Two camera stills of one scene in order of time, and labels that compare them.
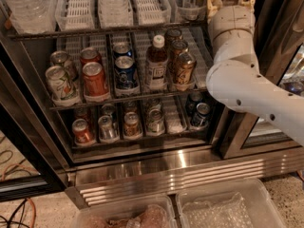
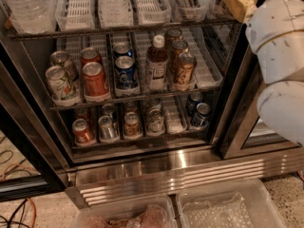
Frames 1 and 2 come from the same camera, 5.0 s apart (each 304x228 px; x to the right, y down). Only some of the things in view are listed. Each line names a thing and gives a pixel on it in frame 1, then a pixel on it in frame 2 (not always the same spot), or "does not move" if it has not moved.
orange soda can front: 95,85 does not move
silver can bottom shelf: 106,133 does not move
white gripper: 232,16 -> 275,28
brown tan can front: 184,68 does not move
